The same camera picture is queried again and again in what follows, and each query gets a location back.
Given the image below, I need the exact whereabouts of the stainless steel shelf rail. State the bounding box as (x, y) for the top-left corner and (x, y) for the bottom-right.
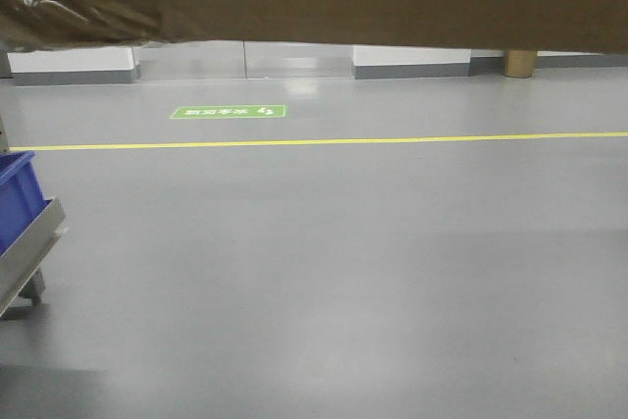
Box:
(1, 130), (65, 312)

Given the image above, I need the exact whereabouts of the blue bin lower left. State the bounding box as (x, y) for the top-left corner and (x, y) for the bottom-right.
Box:
(0, 151), (49, 253)

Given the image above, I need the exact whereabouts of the green floor sign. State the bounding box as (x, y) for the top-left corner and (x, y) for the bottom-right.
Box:
(171, 105), (288, 120)

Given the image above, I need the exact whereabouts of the brown cardboard tube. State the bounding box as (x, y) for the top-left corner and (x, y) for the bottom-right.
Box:
(503, 50), (538, 79)

